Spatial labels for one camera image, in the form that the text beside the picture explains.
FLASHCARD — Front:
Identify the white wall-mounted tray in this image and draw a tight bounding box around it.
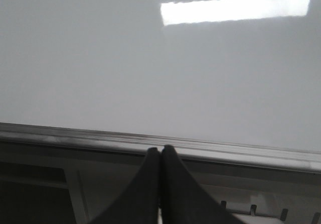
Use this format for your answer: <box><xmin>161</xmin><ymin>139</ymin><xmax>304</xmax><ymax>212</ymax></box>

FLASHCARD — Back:
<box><xmin>220</xmin><ymin>200</ymin><xmax>320</xmax><ymax>223</ymax></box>

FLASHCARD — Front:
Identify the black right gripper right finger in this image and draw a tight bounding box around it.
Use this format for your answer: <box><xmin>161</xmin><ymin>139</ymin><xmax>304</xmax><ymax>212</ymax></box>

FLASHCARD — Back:
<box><xmin>160</xmin><ymin>145</ymin><xmax>236</xmax><ymax>223</ymax></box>

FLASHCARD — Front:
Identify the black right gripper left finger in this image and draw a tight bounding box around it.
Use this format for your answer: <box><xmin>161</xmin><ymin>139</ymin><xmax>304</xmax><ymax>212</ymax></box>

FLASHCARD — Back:
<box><xmin>91</xmin><ymin>148</ymin><xmax>159</xmax><ymax>223</ymax></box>

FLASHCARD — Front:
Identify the white whiteboard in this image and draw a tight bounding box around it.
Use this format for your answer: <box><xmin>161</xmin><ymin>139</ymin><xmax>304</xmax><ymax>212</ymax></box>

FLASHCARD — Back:
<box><xmin>1</xmin><ymin>0</ymin><xmax>320</xmax><ymax>151</ymax></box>

